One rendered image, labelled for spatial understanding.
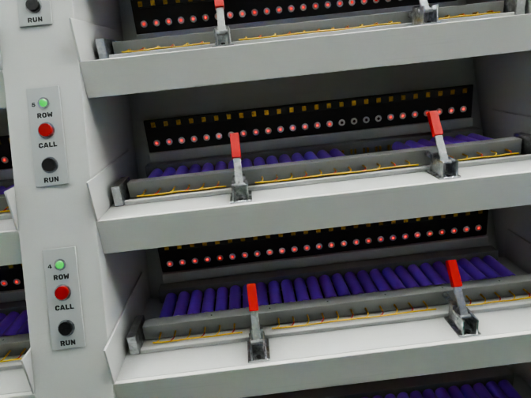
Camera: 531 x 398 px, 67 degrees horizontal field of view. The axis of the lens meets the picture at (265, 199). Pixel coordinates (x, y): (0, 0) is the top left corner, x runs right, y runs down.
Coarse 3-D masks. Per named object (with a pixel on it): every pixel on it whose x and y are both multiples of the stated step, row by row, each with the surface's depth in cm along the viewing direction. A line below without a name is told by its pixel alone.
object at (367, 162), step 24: (456, 144) 58; (480, 144) 57; (504, 144) 57; (264, 168) 56; (288, 168) 57; (312, 168) 57; (336, 168) 57; (360, 168) 57; (384, 168) 56; (144, 192) 55; (168, 192) 55
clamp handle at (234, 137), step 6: (234, 138) 53; (234, 144) 53; (234, 150) 53; (240, 150) 53; (234, 156) 52; (240, 156) 52; (234, 162) 52; (240, 162) 52; (234, 168) 52; (240, 168) 52; (240, 174) 52; (240, 180) 52
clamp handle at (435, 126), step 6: (432, 114) 54; (438, 114) 54; (432, 120) 53; (438, 120) 53; (432, 126) 53; (438, 126) 53; (432, 132) 53; (438, 132) 53; (438, 138) 53; (438, 144) 53; (444, 144) 53; (438, 150) 53; (444, 150) 52; (444, 156) 52
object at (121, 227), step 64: (384, 128) 67; (448, 128) 68; (512, 128) 62; (128, 192) 57; (192, 192) 57; (256, 192) 54; (320, 192) 51; (384, 192) 50; (448, 192) 51; (512, 192) 51
